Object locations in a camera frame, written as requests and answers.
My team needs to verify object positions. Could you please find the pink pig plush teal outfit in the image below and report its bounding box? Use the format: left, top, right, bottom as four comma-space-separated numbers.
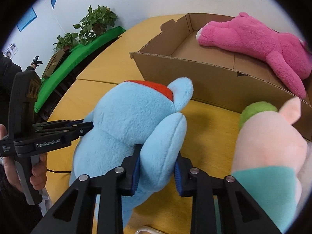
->
231, 97, 311, 233

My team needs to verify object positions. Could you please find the blue plush toy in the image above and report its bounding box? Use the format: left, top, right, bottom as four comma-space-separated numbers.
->
70, 77, 194, 224

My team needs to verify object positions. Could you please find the person's left hand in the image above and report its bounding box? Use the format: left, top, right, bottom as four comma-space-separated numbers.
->
0, 123, 48, 192

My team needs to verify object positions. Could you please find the small potted green plant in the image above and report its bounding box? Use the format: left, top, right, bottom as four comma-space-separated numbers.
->
53, 33, 78, 51

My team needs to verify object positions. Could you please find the large potted green plant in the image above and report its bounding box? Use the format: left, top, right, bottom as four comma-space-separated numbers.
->
73, 5, 118, 45

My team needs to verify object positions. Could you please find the cardboard box tray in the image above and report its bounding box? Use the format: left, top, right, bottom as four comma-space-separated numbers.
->
129, 13, 312, 142

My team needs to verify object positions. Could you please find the magenta plush toy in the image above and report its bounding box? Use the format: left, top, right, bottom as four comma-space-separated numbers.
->
196, 12, 311, 99

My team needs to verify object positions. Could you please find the blue wall poster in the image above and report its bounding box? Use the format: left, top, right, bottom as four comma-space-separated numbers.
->
16, 6, 37, 32

